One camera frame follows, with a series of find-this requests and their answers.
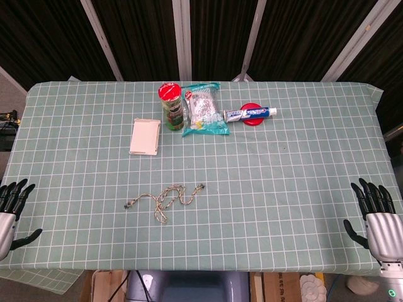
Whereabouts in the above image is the white flat box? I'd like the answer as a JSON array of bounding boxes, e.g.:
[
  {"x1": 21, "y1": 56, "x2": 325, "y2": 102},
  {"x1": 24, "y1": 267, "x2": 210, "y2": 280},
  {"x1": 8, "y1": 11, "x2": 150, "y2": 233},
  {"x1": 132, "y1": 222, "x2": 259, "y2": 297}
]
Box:
[{"x1": 128, "y1": 118, "x2": 162, "y2": 157}]

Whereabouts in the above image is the red round lid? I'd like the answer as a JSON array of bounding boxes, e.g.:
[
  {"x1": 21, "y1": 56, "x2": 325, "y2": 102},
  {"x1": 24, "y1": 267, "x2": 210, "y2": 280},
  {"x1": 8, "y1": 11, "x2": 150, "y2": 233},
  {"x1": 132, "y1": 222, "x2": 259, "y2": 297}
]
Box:
[{"x1": 239, "y1": 102, "x2": 267, "y2": 128}]

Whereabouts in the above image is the blue white toothpaste tube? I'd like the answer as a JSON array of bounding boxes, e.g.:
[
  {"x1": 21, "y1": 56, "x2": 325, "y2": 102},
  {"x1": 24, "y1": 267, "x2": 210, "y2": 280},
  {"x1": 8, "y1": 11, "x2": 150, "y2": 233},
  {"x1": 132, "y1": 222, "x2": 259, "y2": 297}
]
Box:
[{"x1": 222, "y1": 106, "x2": 278, "y2": 123}]

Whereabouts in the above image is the black curtain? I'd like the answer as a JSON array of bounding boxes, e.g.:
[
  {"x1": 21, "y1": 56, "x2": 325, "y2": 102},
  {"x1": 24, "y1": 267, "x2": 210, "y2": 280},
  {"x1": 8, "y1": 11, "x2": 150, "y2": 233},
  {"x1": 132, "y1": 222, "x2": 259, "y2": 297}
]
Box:
[{"x1": 0, "y1": 0, "x2": 403, "y2": 133}]

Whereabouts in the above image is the black cable on robot base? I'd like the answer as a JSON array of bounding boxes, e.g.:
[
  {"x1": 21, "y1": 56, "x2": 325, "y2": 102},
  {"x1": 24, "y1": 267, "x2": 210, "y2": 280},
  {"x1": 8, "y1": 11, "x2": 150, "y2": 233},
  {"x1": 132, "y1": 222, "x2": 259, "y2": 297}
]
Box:
[{"x1": 108, "y1": 270, "x2": 152, "y2": 302}]

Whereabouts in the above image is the grey metal frame post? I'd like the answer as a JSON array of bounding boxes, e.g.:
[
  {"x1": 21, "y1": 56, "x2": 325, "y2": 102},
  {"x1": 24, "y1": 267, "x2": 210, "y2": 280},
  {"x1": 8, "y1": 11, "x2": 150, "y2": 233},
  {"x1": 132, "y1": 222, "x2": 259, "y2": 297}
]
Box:
[
  {"x1": 321, "y1": 0, "x2": 396, "y2": 82},
  {"x1": 80, "y1": 0, "x2": 124, "y2": 82},
  {"x1": 172, "y1": 0, "x2": 192, "y2": 81},
  {"x1": 231, "y1": 0, "x2": 268, "y2": 82}
]

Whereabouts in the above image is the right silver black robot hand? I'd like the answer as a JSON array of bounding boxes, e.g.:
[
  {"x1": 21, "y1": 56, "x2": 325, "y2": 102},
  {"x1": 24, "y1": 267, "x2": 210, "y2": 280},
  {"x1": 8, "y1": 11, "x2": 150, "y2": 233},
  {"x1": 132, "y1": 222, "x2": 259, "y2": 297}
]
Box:
[{"x1": 343, "y1": 177, "x2": 403, "y2": 260}]

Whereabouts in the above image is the white flower-shaped object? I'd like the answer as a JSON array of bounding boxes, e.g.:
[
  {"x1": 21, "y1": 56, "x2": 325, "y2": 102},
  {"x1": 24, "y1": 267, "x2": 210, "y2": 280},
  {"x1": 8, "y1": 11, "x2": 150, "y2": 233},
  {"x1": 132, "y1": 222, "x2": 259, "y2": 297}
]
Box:
[{"x1": 298, "y1": 272, "x2": 327, "y2": 301}]

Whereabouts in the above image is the beige braided rope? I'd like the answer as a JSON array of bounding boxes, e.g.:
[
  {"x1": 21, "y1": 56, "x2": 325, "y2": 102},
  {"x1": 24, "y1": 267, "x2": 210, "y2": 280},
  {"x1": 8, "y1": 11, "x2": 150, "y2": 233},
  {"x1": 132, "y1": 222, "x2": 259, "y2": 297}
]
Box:
[{"x1": 123, "y1": 183, "x2": 206, "y2": 225}]

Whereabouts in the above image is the wooden plank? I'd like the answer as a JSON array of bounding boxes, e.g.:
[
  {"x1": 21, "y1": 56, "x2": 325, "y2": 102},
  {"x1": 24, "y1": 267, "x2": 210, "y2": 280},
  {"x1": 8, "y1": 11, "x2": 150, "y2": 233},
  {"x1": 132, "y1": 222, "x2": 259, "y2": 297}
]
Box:
[{"x1": 250, "y1": 272, "x2": 264, "y2": 302}]

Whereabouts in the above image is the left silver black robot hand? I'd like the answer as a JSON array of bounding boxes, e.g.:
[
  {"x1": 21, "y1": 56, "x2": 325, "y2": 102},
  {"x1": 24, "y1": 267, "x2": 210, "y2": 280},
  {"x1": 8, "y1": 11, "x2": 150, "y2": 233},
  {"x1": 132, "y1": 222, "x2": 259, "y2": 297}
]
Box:
[{"x1": 0, "y1": 178, "x2": 43, "y2": 261}]

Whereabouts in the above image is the green checked tablecloth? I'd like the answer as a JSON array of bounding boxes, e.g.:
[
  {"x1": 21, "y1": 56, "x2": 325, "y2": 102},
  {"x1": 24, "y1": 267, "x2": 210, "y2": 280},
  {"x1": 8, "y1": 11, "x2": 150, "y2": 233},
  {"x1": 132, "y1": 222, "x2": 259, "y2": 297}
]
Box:
[{"x1": 0, "y1": 81, "x2": 385, "y2": 295}]

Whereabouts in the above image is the black equipment with cables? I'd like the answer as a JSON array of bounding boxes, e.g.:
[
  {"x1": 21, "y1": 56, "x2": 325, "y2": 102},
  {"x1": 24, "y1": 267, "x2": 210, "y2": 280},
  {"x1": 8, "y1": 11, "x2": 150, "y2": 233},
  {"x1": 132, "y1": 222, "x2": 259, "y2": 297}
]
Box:
[{"x1": 0, "y1": 109, "x2": 21, "y2": 152}]

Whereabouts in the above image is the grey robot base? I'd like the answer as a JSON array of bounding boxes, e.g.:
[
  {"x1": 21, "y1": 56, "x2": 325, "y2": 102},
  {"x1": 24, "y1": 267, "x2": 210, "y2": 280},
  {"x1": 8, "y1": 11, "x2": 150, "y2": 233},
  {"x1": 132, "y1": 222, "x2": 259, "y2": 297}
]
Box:
[{"x1": 125, "y1": 270, "x2": 251, "y2": 302}]

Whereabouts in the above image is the teal snack bag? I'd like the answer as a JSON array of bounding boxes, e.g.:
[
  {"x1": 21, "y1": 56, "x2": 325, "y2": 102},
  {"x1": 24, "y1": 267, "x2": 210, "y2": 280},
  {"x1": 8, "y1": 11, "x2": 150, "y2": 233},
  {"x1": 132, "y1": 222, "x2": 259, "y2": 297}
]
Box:
[{"x1": 181, "y1": 82, "x2": 230, "y2": 138}]

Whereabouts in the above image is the grey metal bar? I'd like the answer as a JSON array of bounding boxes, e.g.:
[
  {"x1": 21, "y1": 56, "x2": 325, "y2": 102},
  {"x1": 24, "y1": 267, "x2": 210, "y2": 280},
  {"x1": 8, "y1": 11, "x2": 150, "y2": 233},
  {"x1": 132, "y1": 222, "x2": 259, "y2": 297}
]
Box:
[{"x1": 382, "y1": 122, "x2": 403, "y2": 142}]

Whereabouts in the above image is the green chips can red lid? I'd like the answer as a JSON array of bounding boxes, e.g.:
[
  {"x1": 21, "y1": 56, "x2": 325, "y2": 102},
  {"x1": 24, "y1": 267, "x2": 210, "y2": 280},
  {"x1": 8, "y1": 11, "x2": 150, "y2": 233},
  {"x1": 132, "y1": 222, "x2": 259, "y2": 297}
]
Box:
[{"x1": 157, "y1": 82, "x2": 185, "y2": 131}]

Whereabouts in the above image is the cardboard box with print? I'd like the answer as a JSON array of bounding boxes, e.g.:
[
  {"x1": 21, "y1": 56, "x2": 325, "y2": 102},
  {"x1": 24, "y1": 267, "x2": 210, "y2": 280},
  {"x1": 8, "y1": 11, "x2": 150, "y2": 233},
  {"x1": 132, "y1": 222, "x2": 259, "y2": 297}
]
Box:
[{"x1": 263, "y1": 272, "x2": 302, "y2": 302}]

